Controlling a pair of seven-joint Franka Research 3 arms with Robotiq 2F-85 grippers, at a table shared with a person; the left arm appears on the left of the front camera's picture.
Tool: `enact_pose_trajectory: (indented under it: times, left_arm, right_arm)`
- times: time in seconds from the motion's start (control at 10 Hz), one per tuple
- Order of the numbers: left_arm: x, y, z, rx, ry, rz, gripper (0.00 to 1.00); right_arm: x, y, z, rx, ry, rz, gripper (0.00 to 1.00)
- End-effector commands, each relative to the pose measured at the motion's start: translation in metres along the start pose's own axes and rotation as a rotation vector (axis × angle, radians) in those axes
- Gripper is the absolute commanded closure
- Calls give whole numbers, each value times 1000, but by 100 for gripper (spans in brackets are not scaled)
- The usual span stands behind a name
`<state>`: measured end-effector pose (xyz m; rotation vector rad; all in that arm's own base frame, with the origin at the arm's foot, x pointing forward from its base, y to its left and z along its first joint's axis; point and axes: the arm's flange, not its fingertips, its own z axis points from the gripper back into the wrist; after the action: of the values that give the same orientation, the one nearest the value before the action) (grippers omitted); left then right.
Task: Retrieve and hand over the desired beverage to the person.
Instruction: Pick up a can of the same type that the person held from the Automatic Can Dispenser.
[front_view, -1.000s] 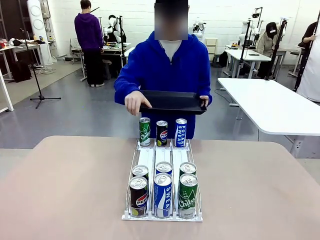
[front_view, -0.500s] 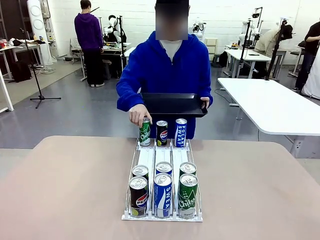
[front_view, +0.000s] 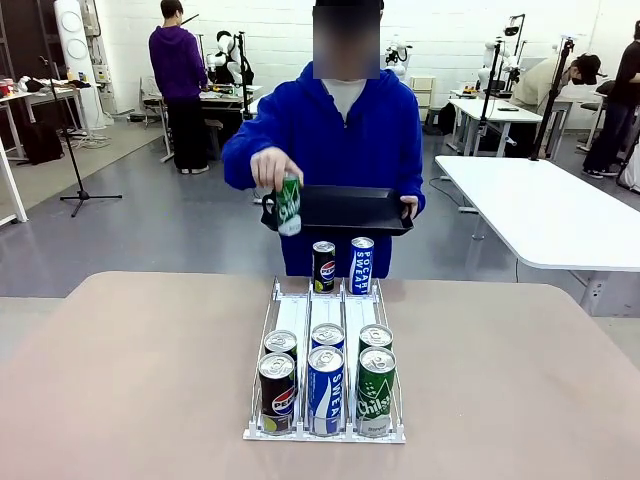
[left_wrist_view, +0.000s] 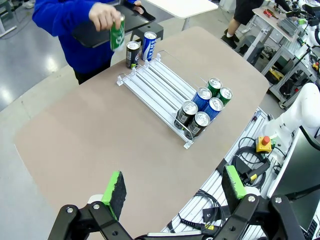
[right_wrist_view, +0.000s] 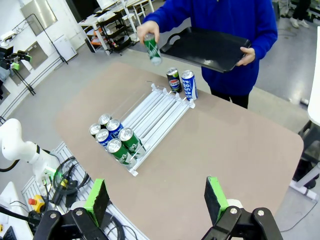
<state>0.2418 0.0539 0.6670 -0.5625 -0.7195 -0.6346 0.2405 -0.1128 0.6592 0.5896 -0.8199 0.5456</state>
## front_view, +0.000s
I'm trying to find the white and black humanoid robot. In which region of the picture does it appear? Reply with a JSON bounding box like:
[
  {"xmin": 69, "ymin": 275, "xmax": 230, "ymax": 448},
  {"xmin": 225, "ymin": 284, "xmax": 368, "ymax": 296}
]
[{"xmin": 207, "ymin": 30, "xmax": 255, "ymax": 86}]

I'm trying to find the green Chilsung cider can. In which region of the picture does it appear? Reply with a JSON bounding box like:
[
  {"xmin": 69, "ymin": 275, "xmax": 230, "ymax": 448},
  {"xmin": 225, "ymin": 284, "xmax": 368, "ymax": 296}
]
[
  {"xmin": 356, "ymin": 346, "xmax": 398, "ymax": 439},
  {"xmin": 276, "ymin": 172, "xmax": 305, "ymax": 237},
  {"xmin": 358, "ymin": 323, "xmax": 395, "ymax": 353}
]

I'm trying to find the white robot with arms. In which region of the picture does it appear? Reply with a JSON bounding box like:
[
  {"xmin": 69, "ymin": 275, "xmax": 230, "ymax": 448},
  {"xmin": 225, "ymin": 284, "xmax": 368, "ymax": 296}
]
[{"xmin": 477, "ymin": 39, "xmax": 521, "ymax": 91}]

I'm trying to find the black camera on stand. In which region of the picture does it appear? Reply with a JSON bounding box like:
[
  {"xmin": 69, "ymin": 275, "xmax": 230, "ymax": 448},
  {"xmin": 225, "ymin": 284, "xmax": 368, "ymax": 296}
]
[{"xmin": 503, "ymin": 13, "xmax": 526, "ymax": 86}]

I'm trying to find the person in blue hoodie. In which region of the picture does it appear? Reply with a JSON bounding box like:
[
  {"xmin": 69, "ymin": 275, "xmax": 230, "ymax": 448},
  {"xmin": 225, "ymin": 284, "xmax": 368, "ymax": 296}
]
[{"xmin": 221, "ymin": 0, "xmax": 427, "ymax": 279}]

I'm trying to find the thin black stand pole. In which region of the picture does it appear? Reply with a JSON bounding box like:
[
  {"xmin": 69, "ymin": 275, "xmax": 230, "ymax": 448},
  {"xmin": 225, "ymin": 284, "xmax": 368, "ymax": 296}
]
[{"xmin": 474, "ymin": 39, "xmax": 504, "ymax": 156}]

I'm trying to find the white three-lane can dispenser rack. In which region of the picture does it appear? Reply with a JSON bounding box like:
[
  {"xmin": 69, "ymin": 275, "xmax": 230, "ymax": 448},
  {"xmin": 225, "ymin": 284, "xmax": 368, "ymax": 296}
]
[{"xmin": 242, "ymin": 276, "xmax": 407, "ymax": 445}]

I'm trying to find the white standing air conditioner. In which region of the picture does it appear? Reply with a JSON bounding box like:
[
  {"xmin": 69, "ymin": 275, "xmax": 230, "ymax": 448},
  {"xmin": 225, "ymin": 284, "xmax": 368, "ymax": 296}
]
[{"xmin": 53, "ymin": 0, "xmax": 116, "ymax": 129}]

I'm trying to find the person's right forearm blue sleeve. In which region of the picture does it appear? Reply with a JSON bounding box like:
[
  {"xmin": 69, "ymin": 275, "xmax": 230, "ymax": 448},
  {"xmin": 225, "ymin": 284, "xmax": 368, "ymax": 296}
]
[{"xmin": 222, "ymin": 137, "xmax": 281, "ymax": 190}]

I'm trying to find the white table with slanted leg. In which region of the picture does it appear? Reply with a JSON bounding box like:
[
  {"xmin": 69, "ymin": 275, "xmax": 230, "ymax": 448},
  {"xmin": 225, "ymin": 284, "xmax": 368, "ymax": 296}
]
[{"xmin": 0, "ymin": 134, "xmax": 29, "ymax": 226}]

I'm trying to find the thick black camera pole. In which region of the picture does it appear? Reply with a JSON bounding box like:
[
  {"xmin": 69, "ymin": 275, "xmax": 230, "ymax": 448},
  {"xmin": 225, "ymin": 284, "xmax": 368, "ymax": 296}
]
[{"xmin": 529, "ymin": 37, "xmax": 576, "ymax": 162}]

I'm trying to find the white workbench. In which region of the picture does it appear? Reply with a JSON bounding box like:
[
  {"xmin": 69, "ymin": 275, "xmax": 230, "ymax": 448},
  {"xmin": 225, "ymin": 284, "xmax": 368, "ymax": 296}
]
[{"xmin": 159, "ymin": 84, "xmax": 264, "ymax": 164}]

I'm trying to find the person in black clothes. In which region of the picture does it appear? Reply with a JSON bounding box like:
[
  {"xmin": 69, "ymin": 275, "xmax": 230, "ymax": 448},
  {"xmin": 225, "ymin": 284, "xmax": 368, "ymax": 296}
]
[{"xmin": 582, "ymin": 19, "xmax": 640, "ymax": 179}]

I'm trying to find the person's right hand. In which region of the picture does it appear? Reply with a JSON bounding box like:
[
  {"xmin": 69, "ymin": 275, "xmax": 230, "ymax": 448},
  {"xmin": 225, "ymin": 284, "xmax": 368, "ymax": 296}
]
[{"xmin": 249, "ymin": 148, "xmax": 305, "ymax": 190}]

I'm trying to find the black plastic serving tray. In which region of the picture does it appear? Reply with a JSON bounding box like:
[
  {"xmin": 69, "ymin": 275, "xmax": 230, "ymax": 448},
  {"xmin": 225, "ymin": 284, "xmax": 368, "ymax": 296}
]
[{"xmin": 260, "ymin": 185, "xmax": 415, "ymax": 237}]

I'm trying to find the black bag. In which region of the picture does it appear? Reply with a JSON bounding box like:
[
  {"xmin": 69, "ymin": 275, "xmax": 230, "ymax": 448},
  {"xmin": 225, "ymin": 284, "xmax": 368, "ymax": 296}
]
[{"xmin": 22, "ymin": 122, "xmax": 64, "ymax": 164}]

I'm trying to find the person in beige jacket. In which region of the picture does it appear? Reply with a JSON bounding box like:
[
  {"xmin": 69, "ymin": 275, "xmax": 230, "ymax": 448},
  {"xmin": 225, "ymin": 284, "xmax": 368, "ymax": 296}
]
[{"xmin": 509, "ymin": 52, "xmax": 609, "ymax": 119}]

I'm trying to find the black tripod microphone stand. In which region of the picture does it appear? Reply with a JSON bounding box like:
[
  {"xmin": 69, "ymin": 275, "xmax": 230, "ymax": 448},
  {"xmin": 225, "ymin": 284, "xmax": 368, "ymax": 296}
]
[{"xmin": 38, "ymin": 55, "xmax": 124, "ymax": 218}]

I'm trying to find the black Pepsi can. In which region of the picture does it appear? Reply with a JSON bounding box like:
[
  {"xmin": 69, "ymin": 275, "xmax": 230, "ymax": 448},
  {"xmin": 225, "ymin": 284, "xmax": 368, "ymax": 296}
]
[
  {"xmin": 312, "ymin": 241, "xmax": 337, "ymax": 294},
  {"xmin": 257, "ymin": 351, "xmax": 297, "ymax": 436},
  {"xmin": 263, "ymin": 329, "xmax": 299, "ymax": 364}
]

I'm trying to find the cluttered white desk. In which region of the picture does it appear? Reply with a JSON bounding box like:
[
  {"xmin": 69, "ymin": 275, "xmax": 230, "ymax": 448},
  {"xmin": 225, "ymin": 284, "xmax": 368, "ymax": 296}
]
[{"xmin": 0, "ymin": 84, "xmax": 89, "ymax": 161}]

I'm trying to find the white workshop table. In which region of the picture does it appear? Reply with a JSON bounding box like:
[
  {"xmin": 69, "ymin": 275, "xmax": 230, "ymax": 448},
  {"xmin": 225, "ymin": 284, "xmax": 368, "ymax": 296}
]
[{"xmin": 447, "ymin": 97, "xmax": 544, "ymax": 157}]

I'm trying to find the person in purple hoodie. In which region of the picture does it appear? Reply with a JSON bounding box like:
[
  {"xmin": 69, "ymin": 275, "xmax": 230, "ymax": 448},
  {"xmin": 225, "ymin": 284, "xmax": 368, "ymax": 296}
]
[{"xmin": 148, "ymin": 0, "xmax": 211, "ymax": 176}]

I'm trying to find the blue Pocari Sweat can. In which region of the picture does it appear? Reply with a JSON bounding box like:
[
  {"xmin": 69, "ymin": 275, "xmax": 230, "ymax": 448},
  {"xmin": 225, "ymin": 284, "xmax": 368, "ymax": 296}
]
[
  {"xmin": 310, "ymin": 323, "xmax": 346, "ymax": 351},
  {"xmin": 306, "ymin": 345, "xmax": 346, "ymax": 435},
  {"xmin": 349, "ymin": 236, "xmax": 376, "ymax": 296}
]

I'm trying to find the white drawer cabinet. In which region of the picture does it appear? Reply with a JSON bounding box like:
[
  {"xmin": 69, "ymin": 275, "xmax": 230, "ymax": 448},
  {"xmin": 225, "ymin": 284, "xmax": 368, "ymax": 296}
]
[{"xmin": 409, "ymin": 74, "xmax": 437, "ymax": 121}]

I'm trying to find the small white robot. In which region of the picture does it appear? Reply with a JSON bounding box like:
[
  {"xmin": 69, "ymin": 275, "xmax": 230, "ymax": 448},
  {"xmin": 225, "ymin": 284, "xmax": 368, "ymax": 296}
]
[{"xmin": 384, "ymin": 34, "xmax": 414, "ymax": 76}]

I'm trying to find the person's left forearm blue sleeve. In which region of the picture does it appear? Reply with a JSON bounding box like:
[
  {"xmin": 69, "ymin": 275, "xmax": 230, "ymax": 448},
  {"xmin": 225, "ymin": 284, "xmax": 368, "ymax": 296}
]
[{"xmin": 394, "ymin": 164, "xmax": 427, "ymax": 211}]

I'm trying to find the large white table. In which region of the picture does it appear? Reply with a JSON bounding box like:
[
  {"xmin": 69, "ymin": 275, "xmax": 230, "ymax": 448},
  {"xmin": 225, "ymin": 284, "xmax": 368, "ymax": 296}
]
[{"xmin": 433, "ymin": 154, "xmax": 640, "ymax": 317}]

